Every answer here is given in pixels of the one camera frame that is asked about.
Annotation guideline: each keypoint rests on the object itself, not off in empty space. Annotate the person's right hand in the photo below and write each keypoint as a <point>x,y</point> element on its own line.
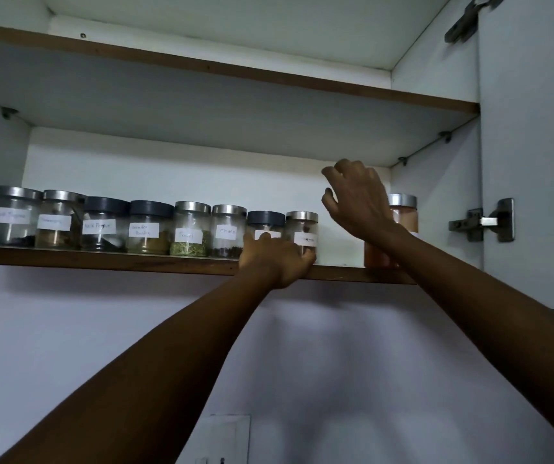
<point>361,202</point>

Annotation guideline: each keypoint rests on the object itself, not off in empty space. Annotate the person's left hand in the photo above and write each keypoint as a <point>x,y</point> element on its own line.
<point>277,263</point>

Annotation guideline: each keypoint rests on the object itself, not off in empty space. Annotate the person's right thumb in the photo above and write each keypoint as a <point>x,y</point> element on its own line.
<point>329,200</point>

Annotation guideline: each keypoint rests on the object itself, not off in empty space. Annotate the person's left thumb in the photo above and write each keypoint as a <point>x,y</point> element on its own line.
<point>309,258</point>

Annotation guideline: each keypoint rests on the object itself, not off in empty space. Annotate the person's left forearm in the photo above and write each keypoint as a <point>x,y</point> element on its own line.
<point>151,376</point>

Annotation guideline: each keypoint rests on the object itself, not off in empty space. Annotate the person's right forearm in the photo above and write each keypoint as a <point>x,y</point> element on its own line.
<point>490,309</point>

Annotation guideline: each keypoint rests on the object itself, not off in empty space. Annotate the tall orange powder jar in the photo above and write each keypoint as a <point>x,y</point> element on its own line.
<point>407,219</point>

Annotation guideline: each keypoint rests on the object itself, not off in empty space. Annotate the wood-edged bare cabinet shelf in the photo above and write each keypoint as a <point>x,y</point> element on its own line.
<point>209,106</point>

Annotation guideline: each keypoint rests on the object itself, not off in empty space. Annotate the row of labelled spice jars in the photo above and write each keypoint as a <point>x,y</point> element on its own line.
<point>149,231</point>

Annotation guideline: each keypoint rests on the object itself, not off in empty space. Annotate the silver metal door hinge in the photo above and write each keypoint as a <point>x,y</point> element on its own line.
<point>497,220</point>

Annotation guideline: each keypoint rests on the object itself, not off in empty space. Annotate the white cabinet door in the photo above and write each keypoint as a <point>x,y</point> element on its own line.
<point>533,115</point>

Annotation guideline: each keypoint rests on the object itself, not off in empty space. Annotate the dark metal door hinge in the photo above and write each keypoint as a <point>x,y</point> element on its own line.
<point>465,21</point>

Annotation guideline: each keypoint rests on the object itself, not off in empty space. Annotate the white wall cabinet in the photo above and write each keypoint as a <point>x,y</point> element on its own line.
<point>161,164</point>

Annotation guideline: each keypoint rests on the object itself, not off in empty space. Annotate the white wall switch plate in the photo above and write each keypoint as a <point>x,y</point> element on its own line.
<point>219,442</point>

